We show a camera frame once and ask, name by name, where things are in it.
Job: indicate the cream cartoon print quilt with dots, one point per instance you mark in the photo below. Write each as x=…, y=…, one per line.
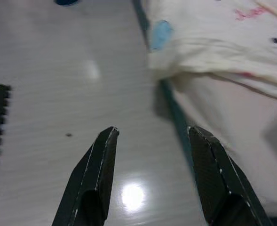
x=211, y=47

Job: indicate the blue plastic waste bin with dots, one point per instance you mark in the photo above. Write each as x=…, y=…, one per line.
x=66, y=2

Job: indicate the mattress with beige sheet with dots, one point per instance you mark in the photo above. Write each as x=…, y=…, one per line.
x=234, y=117

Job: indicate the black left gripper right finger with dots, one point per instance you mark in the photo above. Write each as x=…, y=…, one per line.
x=218, y=183

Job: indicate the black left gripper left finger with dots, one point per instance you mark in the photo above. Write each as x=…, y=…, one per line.
x=91, y=183

